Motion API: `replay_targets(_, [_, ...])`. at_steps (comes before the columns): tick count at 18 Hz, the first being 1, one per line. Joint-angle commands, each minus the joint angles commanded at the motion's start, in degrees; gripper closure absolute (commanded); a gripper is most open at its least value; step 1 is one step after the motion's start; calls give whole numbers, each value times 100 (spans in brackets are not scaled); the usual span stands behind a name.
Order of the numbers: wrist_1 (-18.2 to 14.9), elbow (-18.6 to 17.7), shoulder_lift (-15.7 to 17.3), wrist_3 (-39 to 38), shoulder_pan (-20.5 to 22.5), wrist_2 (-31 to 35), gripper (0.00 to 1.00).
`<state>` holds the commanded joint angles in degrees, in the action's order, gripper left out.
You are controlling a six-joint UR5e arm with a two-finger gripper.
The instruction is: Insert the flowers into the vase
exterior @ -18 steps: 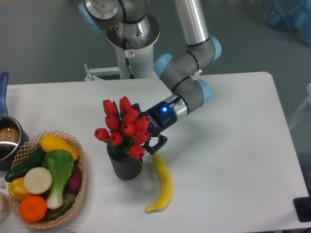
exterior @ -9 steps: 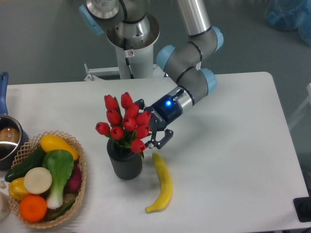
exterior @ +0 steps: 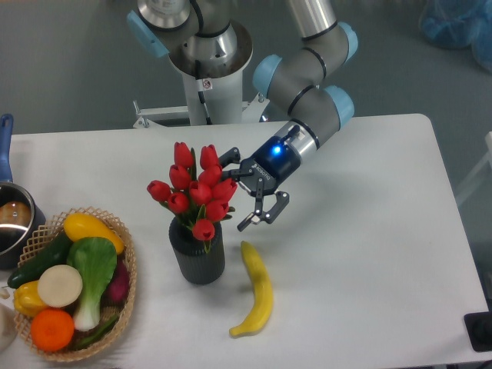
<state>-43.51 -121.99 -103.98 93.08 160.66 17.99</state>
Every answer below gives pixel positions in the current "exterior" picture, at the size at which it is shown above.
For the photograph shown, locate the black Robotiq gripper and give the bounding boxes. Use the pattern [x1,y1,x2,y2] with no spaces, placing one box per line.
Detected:
[217,135,301,233]

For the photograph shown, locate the red tulip bouquet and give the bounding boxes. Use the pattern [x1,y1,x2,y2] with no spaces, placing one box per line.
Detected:
[147,142,238,253]

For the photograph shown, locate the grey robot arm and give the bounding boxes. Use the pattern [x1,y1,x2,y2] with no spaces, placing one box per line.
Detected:
[127,1,358,230]

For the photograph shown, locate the dark grey ribbed vase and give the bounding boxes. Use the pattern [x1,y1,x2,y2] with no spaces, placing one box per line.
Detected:
[168,218,225,285]

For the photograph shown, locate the yellow banana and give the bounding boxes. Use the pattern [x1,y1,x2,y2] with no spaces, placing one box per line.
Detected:
[229,241,274,338]

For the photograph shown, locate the green bok choy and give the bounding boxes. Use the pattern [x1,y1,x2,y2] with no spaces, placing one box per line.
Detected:
[67,237,117,331]

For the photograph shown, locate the yellow squash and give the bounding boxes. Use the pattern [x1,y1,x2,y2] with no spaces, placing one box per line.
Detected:
[63,212,125,254]

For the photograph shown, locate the green chili pepper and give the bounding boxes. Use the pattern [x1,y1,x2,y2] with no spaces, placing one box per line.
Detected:
[72,315,119,351]

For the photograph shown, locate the green cucumber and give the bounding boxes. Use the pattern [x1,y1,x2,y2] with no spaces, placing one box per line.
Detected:
[7,231,73,289]

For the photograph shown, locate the woven wicker basket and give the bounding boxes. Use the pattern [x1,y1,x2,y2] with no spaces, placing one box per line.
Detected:
[14,207,137,363]

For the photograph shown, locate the white round radish slice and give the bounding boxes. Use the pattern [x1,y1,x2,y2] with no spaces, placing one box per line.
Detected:
[38,264,83,308]

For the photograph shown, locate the orange fruit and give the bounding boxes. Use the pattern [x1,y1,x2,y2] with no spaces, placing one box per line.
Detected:
[30,309,75,352]

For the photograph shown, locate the yellow bell pepper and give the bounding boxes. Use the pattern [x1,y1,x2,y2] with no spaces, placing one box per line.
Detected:
[14,281,49,317]

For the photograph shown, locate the blue plastic bag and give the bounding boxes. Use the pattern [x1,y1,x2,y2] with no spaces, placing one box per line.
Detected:
[419,1,491,71]

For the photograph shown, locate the small garlic clove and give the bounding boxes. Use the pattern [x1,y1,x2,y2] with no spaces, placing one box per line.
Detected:
[0,287,10,300]

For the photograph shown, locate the black device at table edge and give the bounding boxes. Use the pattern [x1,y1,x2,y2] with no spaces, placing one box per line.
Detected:
[464,311,491,352]

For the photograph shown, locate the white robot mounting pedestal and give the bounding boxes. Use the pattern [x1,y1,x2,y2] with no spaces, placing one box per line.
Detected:
[128,18,269,128]

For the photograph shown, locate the dark pot with blue handle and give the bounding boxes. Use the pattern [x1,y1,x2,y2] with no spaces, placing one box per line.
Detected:
[1,114,45,270]

